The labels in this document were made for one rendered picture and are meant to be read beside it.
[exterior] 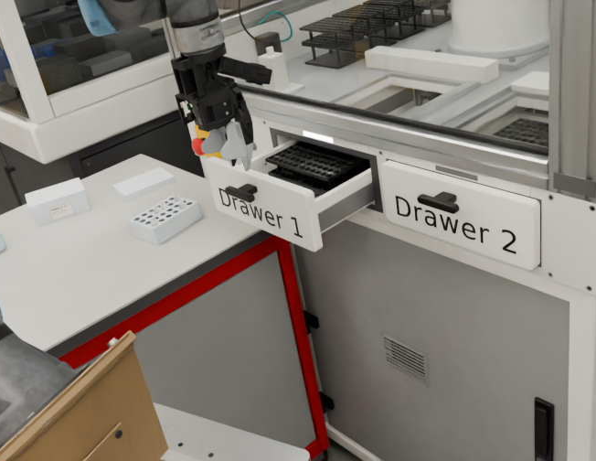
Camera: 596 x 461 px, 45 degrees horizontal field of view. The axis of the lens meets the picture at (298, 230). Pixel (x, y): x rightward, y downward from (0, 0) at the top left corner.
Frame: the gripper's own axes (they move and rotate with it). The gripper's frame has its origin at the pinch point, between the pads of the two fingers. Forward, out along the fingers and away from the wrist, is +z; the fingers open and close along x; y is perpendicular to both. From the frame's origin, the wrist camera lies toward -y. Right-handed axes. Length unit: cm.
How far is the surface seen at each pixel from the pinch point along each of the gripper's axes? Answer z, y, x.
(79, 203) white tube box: 17, 11, -54
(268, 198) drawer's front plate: 7.0, -1.0, 3.7
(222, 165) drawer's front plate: 3.5, -1.2, -8.8
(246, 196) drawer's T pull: 5.2, 2.5, 2.5
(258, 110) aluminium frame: 0.4, -17.3, -17.1
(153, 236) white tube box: 18.1, 9.4, -24.4
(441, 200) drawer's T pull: 5.7, -12.6, 32.1
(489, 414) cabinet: 53, -18, 34
